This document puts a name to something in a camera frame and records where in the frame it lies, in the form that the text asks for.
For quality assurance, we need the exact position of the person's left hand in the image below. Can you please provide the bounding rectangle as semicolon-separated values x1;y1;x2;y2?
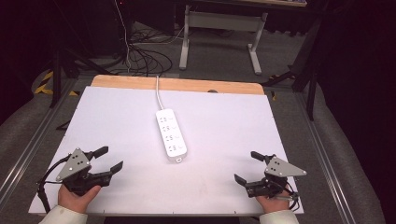
57;183;102;215

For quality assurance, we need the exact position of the bundle of black floor cables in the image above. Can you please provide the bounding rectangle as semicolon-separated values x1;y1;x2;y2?
124;22;174;77

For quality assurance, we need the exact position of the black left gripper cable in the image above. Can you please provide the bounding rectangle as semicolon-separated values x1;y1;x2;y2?
35;153;73;215

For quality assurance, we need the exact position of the black metal stand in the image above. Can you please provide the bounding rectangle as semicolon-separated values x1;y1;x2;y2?
262;0;331;121

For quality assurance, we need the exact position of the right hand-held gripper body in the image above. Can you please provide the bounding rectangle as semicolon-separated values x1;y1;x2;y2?
245;155;308;199

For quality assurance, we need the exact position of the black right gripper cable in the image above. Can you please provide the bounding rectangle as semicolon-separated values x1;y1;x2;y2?
274;180;302;213

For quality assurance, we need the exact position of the person's right hand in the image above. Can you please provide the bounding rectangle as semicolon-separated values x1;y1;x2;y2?
255;195;294;215

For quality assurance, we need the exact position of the white power strip cable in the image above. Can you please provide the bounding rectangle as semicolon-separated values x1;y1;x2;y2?
155;75;165;111

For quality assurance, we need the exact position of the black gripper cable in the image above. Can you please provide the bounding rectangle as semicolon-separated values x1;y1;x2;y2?
274;180;302;213
35;153;73;215

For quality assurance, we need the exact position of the white table frame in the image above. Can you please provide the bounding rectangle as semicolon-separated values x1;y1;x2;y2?
178;3;269;76

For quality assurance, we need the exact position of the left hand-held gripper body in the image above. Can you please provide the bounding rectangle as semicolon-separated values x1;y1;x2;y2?
55;147;112;197

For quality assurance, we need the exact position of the white board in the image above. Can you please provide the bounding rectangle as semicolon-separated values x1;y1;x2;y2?
28;86;304;217

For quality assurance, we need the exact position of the white hanging cable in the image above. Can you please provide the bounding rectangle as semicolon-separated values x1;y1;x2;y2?
113;0;132;73

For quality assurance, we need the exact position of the black tripod stand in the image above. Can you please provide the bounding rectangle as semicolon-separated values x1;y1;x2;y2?
49;0;117;109

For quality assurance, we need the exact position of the white power strip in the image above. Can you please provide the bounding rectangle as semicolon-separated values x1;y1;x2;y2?
155;107;189;163

